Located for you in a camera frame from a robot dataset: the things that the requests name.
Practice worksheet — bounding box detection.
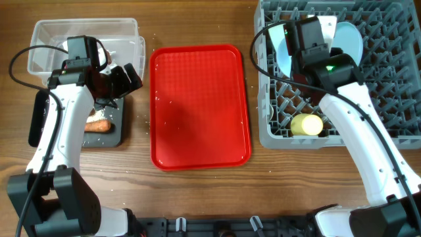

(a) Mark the green bowl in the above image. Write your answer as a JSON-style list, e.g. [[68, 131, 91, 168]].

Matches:
[[317, 16, 337, 51]]

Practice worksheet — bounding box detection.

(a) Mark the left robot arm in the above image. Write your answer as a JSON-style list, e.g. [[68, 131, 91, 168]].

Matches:
[[7, 66, 146, 236]]

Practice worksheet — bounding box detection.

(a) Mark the orange sweet potato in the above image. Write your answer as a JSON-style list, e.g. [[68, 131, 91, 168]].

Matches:
[[84, 120, 112, 133]]

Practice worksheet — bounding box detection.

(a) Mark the yellow plastic cup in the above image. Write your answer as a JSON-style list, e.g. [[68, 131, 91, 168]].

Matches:
[[290, 114, 323, 136]]

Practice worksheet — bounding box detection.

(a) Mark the clear plastic waste bin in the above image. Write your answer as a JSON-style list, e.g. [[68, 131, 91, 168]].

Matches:
[[27, 18, 146, 84]]

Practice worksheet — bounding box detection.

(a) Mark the red serving tray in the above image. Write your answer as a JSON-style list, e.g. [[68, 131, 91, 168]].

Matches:
[[149, 44, 251, 171]]

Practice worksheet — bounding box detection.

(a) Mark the small light blue bowl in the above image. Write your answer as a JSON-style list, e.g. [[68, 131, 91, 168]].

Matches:
[[268, 24, 291, 78]]

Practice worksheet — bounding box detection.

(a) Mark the black waste tray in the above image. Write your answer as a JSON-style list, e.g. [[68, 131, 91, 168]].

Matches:
[[28, 92, 124, 147]]

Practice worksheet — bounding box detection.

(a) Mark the large light blue plate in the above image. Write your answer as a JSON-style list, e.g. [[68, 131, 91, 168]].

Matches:
[[332, 22, 363, 66]]

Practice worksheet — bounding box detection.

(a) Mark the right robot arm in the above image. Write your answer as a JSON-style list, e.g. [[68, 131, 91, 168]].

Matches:
[[292, 53, 420, 236]]

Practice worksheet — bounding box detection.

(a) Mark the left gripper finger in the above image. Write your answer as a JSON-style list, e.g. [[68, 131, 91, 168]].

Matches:
[[110, 68, 130, 97], [124, 63, 143, 92]]

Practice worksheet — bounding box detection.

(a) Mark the grey dishwasher rack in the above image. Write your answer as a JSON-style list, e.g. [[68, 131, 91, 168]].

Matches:
[[254, 1, 420, 149]]

